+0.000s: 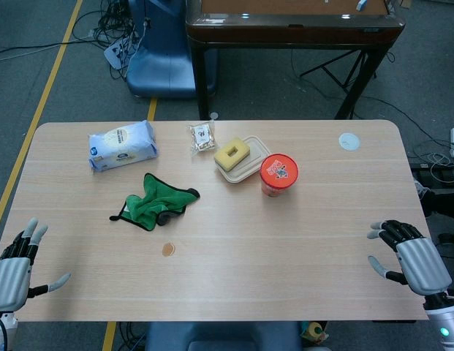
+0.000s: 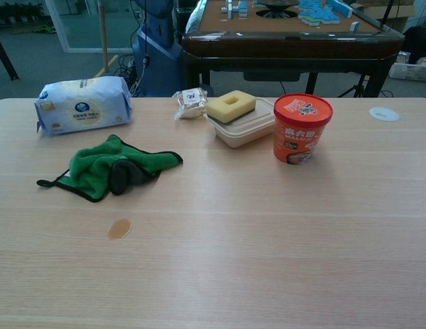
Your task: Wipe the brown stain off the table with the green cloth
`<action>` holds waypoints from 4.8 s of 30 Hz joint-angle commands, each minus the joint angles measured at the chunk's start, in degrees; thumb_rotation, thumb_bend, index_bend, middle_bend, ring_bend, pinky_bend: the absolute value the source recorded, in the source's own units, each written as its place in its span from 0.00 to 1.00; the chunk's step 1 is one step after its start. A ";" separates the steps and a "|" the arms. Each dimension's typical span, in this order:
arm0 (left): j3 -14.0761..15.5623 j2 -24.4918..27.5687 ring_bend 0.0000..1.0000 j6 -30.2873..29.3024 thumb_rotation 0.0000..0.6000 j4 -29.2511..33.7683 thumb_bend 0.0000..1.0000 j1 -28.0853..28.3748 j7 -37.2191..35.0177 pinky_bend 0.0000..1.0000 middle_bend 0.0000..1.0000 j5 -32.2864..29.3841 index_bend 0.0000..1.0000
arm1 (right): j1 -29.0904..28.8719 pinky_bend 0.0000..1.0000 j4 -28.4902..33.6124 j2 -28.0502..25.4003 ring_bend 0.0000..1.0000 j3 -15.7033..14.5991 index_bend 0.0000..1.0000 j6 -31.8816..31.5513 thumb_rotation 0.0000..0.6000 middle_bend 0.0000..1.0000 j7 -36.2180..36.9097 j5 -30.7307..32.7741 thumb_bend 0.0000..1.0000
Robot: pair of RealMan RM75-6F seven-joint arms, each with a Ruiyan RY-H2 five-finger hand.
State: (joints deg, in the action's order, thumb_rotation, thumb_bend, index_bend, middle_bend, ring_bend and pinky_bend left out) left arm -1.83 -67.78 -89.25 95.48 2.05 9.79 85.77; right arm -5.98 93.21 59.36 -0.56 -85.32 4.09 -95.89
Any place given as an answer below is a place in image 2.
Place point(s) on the green microfibre cloth black trim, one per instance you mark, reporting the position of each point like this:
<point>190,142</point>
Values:
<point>96,164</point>

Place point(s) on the brown liquid spill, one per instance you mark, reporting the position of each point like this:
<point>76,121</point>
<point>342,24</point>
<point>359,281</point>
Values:
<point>120,229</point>

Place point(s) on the beige lidded food container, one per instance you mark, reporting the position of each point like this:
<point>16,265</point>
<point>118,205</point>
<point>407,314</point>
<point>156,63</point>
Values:
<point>243,132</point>

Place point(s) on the yellow sponge with green base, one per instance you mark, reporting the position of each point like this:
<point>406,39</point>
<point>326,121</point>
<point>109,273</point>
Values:
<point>219,109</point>

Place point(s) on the clear wrapped snack packet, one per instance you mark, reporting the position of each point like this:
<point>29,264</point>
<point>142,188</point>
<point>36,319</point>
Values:
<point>190,103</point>

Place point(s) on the orange instant noodle cup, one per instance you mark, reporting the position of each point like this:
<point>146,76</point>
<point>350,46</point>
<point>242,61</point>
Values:
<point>302,133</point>

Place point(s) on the blue machine base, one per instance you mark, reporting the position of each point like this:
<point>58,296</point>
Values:
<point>161,51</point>

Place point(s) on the dark wood mahjong table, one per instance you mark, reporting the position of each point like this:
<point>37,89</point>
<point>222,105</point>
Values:
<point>288,48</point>

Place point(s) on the blue white tissue pack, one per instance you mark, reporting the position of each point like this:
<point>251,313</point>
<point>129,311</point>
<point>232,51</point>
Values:
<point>82,106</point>

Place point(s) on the black tripod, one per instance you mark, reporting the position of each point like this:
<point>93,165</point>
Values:
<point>356,87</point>

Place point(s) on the wooden pole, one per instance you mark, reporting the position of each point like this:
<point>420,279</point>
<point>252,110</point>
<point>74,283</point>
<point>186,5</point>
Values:
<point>103,37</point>

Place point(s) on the white round table grommet cover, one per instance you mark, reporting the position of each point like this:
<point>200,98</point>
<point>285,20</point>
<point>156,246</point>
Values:
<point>384,114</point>

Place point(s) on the pile of blue mahjong tiles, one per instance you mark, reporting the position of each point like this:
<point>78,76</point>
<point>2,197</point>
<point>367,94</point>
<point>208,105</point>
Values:
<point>319,12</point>

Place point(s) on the single blue white mahjong tile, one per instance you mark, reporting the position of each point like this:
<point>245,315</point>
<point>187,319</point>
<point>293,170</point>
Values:
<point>354,26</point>

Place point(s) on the white plastic basket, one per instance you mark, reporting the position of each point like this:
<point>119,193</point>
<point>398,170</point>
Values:
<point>408,70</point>

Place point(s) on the black slanted table leg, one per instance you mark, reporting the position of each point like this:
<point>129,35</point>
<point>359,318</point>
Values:
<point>5,58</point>

